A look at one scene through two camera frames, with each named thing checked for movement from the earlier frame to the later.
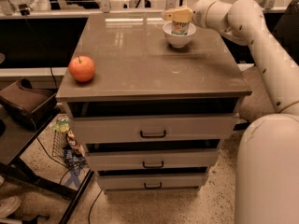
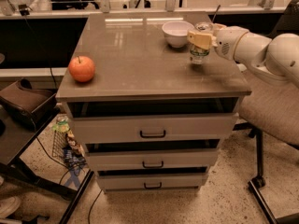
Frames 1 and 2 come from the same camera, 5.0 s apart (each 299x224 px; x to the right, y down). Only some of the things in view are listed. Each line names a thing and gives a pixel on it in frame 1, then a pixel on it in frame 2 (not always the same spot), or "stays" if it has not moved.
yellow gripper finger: [182, 15] to [200, 39]
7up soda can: [179, 28] to [202, 56]
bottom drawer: [151, 183] stays
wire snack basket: [66, 146] stays
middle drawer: [157, 159] stays
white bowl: [178, 40] stays
